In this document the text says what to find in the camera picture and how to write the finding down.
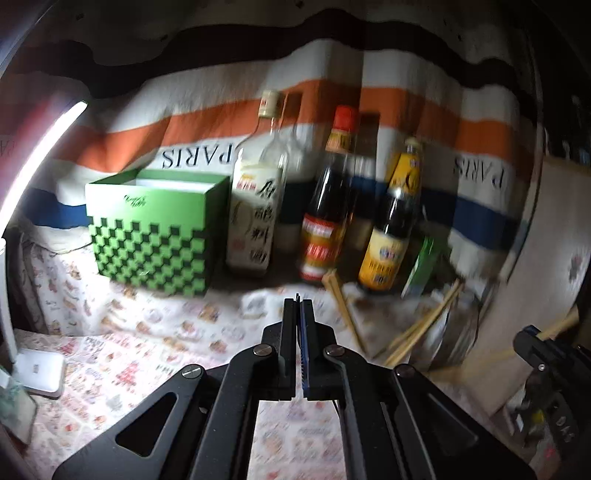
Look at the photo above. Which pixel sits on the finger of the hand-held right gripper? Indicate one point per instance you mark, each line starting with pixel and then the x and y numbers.
pixel 533 350

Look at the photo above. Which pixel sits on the translucent plastic cup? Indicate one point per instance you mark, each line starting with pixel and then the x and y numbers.
pixel 450 337

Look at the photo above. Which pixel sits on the white label cooking wine bottle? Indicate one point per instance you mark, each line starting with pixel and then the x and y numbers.
pixel 251 221

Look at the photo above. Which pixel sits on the red cap dark sauce bottle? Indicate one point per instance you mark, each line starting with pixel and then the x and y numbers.
pixel 318 240

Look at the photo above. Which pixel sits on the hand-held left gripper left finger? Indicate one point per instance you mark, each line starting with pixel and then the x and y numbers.
pixel 288 350

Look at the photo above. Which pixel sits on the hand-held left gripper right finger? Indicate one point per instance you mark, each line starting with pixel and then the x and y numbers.
pixel 304 360

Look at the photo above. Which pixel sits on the green checkered box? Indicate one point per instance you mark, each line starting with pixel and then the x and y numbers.
pixel 147 249

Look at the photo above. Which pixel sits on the pale board with flower print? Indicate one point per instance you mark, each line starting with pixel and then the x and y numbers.
pixel 545 258

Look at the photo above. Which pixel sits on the white desk lamp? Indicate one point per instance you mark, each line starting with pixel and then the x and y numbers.
pixel 41 369

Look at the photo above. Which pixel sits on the grey flat object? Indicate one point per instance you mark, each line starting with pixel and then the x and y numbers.
pixel 16 410

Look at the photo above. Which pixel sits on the striped blanket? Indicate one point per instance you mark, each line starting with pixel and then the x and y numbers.
pixel 207 124

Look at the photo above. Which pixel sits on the small green carton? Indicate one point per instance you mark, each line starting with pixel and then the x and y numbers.
pixel 422 272

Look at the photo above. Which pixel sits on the cartoon printed cloth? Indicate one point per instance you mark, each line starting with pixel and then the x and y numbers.
pixel 138 360

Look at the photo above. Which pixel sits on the yellow label oyster sauce bottle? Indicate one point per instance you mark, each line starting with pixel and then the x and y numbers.
pixel 383 258

